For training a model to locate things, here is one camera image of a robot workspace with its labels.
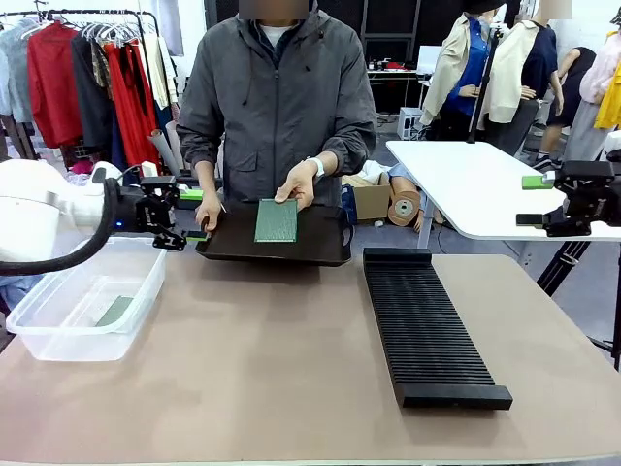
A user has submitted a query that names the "yellow garment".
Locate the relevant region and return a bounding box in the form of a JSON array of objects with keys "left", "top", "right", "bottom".
[{"left": 594, "top": 62, "right": 621, "bottom": 130}]

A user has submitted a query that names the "grey hooded jacket torso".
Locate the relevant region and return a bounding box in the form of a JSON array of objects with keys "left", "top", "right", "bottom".
[{"left": 175, "top": 0, "right": 378, "bottom": 210}]

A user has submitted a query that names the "black slotted PCB rack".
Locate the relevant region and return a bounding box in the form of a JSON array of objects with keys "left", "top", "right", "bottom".
[{"left": 362, "top": 247, "right": 514, "bottom": 410}]

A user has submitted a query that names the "person's left forearm grey sleeve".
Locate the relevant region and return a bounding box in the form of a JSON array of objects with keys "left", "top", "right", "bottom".
[{"left": 317, "top": 123, "right": 378, "bottom": 177}]

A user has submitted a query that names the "white monitor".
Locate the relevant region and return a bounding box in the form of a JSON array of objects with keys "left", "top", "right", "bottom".
[{"left": 416, "top": 45, "right": 445, "bottom": 74}]

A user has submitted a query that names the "mannequin pink top grey skirt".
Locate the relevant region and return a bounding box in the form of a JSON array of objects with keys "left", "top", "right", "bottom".
[{"left": 562, "top": 28, "right": 621, "bottom": 164}]

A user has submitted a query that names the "mannequin black dress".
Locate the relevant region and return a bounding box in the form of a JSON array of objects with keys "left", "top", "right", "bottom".
[{"left": 550, "top": 46, "right": 598, "bottom": 127}]

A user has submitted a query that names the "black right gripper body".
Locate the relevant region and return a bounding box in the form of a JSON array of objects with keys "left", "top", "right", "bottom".
[{"left": 552, "top": 159, "right": 621, "bottom": 227}]

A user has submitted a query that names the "mannequin beige coat blue shirt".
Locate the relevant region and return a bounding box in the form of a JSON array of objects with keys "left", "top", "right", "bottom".
[{"left": 419, "top": 0, "right": 491, "bottom": 127}]

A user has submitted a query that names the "dark sneaker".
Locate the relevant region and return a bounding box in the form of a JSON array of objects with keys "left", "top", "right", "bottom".
[{"left": 532, "top": 150, "right": 564, "bottom": 171}]

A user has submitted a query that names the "light grey hanging garment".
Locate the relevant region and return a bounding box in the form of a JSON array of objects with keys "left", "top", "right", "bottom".
[{"left": 0, "top": 18, "right": 35, "bottom": 125}]

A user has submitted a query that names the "black camera stand pole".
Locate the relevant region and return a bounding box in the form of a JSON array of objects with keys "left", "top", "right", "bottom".
[{"left": 466, "top": 26, "right": 504, "bottom": 146}]

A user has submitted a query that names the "cardboard box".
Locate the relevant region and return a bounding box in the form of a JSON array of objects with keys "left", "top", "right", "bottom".
[{"left": 342, "top": 172, "right": 392, "bottom": 222}]

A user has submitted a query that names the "red hanging dress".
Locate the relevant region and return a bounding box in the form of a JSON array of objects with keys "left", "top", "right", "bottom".
[{"left": 104, "top": 41, "right": 161, "bottom": 174}]

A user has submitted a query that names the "cream hanging garment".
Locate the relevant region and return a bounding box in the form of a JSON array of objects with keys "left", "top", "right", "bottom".
[{"left": 143, "top": 33, "right": 179, "bottom": 111}]

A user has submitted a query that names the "rolled paper tube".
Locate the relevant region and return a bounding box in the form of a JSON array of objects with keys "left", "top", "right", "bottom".
[{"left": 149, "top": 128, "right": 180, "bottom": 176}]

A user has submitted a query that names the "red hanging shirt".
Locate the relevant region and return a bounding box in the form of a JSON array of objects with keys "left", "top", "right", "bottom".
[{"left": 26, "top": 21, "right": 83, "bottom": 150}]

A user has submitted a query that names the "white crate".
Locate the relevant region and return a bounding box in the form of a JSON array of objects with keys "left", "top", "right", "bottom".
[{"left": 397, "top": 106, "right": 426, "bottom": 140}]

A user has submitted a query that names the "black tripod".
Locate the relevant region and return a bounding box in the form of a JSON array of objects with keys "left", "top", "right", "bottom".
[{"left": 536, "top": 240, "right": 621, "bottom": 373}]

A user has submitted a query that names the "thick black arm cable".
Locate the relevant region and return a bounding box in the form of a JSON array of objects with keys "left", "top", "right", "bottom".
[{"left": 0, "top": 178, "right": 122, "bottom": 277}]

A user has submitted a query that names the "black metal clothes rack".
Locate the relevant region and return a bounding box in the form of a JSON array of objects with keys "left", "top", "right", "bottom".
[{"left": 0, "top": 8, "right": 162, "bottom": 59}]

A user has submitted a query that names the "person's left hand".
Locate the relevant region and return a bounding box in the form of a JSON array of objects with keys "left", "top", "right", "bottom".
[{"left": 274, "top": 162, "right": 319, "bottom": 213}]

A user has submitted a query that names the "black hanging jacket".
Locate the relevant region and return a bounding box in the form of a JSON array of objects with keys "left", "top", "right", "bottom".
[{"left": 71, "top": 31, "right": 115, "bottom": 151}]

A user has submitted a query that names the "person's right forearm grey sleeve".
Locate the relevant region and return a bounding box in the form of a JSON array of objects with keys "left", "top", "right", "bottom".
[{"left": 177, "top": 123, "right": 225, "bottom": 198}]

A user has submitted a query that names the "white side table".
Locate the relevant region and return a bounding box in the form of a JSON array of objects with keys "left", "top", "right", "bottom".
[{"left": 385, "top": 139, "right": 621, "bottom": 249}]

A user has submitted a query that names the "clear plastic storage box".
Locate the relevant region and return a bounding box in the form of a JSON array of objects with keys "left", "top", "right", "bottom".
[{"left": 5, "top": 236, "right": 169, "bottom": 363}]

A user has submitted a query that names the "green PCB board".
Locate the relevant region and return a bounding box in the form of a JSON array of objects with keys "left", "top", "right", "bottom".
[
  {"left": 253, "top": 197, "right": 300, "bottom": 244},
  {"left": 94, "top": 294, "right": 135, "bottom": 327}
]

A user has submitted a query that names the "black rectangular tray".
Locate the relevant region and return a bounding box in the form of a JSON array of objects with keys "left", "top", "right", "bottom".
[{"left": 195, "top": 201, "right": 355, "bottom": 268}]

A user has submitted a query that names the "mannequin cream jacket navy top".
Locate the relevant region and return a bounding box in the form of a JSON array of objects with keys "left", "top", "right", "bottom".
[{"left": 487, "top": 14, "right": 559, "bottom": 161}]

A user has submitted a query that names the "person's right hand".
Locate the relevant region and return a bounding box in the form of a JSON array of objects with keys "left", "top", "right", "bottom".
[{"left": 193, "top": 189, "right": 224, "bottom": 233}]

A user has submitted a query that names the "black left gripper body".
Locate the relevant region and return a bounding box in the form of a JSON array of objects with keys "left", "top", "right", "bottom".
[{"left": 118, "top": 177, "right": 179, "bottom": 239}]

